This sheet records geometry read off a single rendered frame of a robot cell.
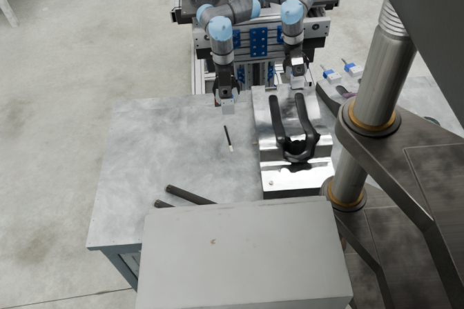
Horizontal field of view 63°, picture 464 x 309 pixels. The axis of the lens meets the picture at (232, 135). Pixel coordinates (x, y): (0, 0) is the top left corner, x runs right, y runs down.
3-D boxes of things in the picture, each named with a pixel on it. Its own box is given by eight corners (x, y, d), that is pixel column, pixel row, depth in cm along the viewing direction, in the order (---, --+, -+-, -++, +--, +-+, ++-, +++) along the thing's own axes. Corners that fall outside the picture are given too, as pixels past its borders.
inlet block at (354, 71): (336, 64, 176) (337, 55, 171) (345, 61, 176) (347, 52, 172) (351, 82, 168) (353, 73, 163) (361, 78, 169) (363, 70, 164)
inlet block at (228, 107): (221, 92, 158) (219, 83, 154) (233, 91, 158) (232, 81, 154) (222, 115, 150) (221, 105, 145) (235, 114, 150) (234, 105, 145)
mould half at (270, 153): (251, 101, 168) (250, 78, 158) (310, 96, 168) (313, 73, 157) (263, 199, 136) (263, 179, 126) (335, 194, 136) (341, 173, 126)
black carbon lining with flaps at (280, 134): (266, 98, 159) (266, 81, 151) (304, 95, 159) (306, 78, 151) (277, 166, 137) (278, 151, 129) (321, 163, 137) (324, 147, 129)
